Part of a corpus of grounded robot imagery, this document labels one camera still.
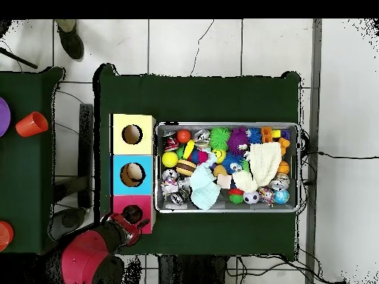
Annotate mint green cloth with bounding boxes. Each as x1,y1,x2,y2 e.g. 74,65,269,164
189,153,221,212

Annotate brown plush toy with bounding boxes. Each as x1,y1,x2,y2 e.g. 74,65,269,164
212,164,228,178

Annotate wooden box with three holes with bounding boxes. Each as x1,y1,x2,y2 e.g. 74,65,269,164
110,113,157,235

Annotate shallow silver mesh bin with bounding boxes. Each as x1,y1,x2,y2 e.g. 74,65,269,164
154,121,301,213

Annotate yellow ball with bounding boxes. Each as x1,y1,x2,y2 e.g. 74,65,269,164
161,152,179,169

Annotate toy hamburger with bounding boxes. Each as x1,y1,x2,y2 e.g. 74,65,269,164
175,159,198,177

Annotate crushed red can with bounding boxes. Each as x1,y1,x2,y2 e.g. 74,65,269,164
164,136,181,152

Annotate wooden cube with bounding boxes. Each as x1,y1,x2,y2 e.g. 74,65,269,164
217,174,232,190

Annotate orange red ball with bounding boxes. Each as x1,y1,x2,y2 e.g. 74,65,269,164
176,129,192,144

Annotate dark green tablecloth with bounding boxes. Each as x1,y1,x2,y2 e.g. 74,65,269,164
0,67,68,255
93,63,303,261

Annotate purple spiky rubber toy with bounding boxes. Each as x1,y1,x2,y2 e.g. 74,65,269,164
227,126,250,156

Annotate orange round disc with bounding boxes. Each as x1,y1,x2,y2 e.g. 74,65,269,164
0,220,15,252

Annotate cream knitted cloth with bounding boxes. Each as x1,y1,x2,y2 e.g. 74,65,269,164
232,141,283,194

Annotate orange plastic cup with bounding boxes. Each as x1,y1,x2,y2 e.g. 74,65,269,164
15,111,49,138

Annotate large purple ball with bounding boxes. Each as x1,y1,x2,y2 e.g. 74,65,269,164
0,96,12,138

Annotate person's foot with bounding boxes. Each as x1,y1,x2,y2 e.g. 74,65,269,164
54,19,85,60

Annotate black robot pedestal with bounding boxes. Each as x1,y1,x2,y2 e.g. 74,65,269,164
158,254,229,284

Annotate green stringy rubber ball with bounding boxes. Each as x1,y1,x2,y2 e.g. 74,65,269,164
209,126,232,151

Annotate blue stringy ball with eyes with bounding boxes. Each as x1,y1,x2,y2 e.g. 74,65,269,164
246,127,263,144

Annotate black cable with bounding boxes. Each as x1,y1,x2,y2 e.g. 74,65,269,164
301,150,379,160

